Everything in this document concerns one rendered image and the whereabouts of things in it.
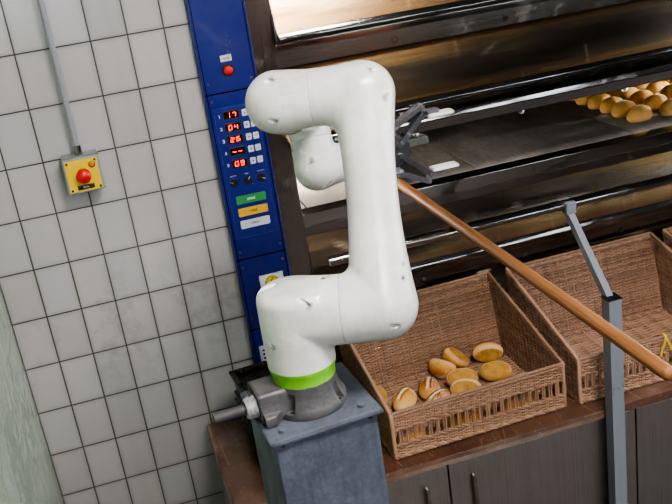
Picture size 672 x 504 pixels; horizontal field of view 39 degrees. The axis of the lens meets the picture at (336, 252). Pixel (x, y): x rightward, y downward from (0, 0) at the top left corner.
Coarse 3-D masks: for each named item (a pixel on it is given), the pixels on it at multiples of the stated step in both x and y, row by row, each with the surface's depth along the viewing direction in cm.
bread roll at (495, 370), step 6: (498, 360) 295; (486, 366) 294; (492, 366) 294; (498, 366) 293; (504, 366) 293; (510, 366) 294; (480, 372) 294; (486, 372) 294; (492, 372) 293; (498, 372) 293; (504, 372) 293; (510, 372) 293; (486, 378) 294; (492, 378) 293; (498, 378) 293
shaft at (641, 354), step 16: (416, 192) 283; (432, 208) 271; (448, 224) 261; (464, 224) 254; (480, 240) 243; (496, 256) 234; (512, 256) 230; (528, 272) 220; (544, 288) 213; (560, 304) 207; (576, 304) 202; (592, 320) 195; (608, 336) 189; (624, 336) 186; (640, 352) 180; (656, 368) 175
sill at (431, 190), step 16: (592, 144) 313; (608, 144) 311; (624, 144) 312; (640, 144) 313; (656, 144) 315; (528, 160) 307; (544, 160) 305; (560, 160) 307; (576, 160) 308; (448, 176) 303; (464, 176) 300; (480, 176) 300; (496, 176) 302; (512, 176) 304; (400, 192) 294; (432, 192) 297; (448, 192) 299; (320, 208) 291; (336, 208) 290; (304, 224) 288
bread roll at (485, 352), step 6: (474, 348) 307; (480, 348) 304; (486, 348) 304; (492, 348) 304; (498, 348) 305; (474, 354) 305; (480, 354) 305; (486, 354) 305; (492, 354) 305; (498, 354) 305; (480, 360) 306; (486, 360) 306; (492, 360) 306
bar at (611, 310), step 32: (608, 192) 272; (480, 224) 263; (576, 224) 268; (608, 288) 260; (608, 320) 259; (608, 352) 263; (608, 384) 267; (608, 416) 272; (608, 448) 277; (608, 480) 282
